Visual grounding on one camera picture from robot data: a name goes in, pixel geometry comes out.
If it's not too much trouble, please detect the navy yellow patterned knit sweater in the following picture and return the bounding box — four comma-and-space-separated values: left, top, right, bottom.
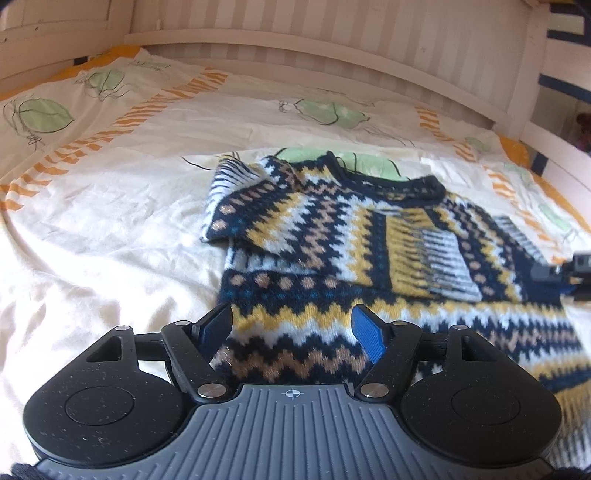
201, 152, 590, 468

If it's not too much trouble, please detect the white blue shelf unit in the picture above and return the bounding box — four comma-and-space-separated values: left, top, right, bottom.
521, 1, 590, 209

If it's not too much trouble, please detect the cream leaf print bedsheet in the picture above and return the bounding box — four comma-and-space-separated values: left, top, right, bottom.
1, 49, 590, 468

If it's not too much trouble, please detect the white slatted bed headboard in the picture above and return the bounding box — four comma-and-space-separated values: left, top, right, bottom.
0, 0, 551, 139

